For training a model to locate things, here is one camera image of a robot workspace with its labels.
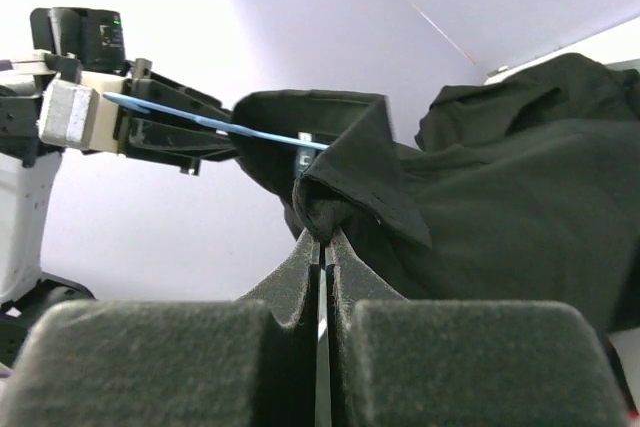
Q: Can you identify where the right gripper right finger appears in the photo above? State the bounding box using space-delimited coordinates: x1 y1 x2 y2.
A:
327 232 628 426

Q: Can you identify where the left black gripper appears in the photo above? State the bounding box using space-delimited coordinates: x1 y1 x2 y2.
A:
44 57 239 176

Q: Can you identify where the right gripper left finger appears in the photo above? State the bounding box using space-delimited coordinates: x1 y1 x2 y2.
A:
1 235 320 426

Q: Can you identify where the light blue hanger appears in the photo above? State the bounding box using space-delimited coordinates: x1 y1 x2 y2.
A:
102 92 329 151

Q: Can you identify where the black button shirt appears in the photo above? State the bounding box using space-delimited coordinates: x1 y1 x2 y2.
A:
232 54 639 333

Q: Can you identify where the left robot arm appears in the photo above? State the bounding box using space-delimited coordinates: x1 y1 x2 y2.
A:
1 7 236 374

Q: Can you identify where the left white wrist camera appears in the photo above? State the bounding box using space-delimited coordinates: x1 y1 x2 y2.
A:
37 78 100 151

